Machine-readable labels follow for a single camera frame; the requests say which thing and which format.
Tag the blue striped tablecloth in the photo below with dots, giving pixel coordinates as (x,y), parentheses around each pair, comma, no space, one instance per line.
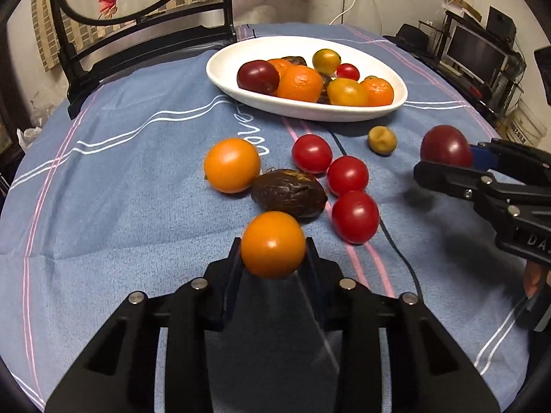
(129,206)

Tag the black speaker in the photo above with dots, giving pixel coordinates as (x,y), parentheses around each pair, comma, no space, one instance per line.
(501,21)

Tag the small dark passion fruit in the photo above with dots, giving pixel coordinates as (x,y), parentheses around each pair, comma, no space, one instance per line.
(295,60)

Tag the mandarin orange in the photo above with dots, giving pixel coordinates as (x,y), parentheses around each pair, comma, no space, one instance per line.
(300,82)
(280,64)
(377,91)

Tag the computer monitor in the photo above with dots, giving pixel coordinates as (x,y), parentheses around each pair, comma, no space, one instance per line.
(473,51)

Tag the white oval plate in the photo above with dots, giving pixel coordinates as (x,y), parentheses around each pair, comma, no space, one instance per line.
(228,69)

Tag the smooth orange tomato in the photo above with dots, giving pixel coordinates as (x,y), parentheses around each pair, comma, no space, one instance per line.
(273,244)
(232,165)
(347,92)

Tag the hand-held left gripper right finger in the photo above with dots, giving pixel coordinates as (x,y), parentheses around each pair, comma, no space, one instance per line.
(314,275)

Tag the small yellow green lime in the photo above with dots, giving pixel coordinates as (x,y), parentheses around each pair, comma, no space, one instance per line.
(382,140)

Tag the white plastic bag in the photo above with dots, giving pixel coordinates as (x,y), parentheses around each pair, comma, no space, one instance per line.
(28,135)

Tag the round embroidered screen on stand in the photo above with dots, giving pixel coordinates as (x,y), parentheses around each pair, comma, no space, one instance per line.
(142,34)

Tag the white plastic bucket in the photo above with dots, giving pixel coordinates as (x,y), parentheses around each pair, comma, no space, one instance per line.
(523,124)

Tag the long cardboard box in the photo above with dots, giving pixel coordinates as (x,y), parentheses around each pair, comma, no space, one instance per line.
(462,5)

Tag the wrinkled dark passion fruit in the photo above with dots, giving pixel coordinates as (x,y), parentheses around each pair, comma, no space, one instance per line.
(289,193)

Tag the red cherry tomato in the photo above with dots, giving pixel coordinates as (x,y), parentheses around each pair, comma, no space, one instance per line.
(348,175)
(355,217)
(311,153)
(348,72)

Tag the black desk rack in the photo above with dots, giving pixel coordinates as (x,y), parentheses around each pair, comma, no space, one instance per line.
(486,94)

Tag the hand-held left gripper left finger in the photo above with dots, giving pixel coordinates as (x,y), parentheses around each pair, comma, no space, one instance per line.
(230,275)

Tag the yellow green tomato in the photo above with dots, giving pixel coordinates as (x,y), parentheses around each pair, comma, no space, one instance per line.
(326,61)

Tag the dark red plum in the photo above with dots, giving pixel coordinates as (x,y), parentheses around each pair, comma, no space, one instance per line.
(446,146)
(257,76)

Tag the black hat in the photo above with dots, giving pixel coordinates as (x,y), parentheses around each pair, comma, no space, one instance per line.
(411,34)

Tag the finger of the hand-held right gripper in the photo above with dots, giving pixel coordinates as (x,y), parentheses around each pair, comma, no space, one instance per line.
(482,155)
(447,178)

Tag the person's right hand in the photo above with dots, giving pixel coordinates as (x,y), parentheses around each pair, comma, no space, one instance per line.
(533,279)

